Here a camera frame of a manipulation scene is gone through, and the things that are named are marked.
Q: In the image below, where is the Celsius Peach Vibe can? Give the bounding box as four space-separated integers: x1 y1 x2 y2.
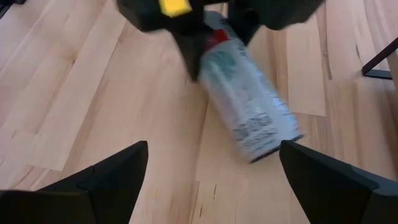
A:
197 11 304 164

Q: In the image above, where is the black aluminium table frame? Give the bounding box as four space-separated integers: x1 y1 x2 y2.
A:
0 0 27 19

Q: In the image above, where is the wooden shelf black metal frame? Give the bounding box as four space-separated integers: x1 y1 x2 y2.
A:
361 36 398 80

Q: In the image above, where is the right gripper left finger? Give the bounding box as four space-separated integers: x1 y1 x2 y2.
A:
0 139 149 224

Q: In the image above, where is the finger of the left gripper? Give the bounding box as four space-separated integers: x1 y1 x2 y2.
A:
228 7 262 46
174 26 212 82

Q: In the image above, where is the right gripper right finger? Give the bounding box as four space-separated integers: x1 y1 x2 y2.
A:
279 139 398 224

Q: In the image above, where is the yellow tape tag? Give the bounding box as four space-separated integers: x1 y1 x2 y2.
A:
158 0 193 18

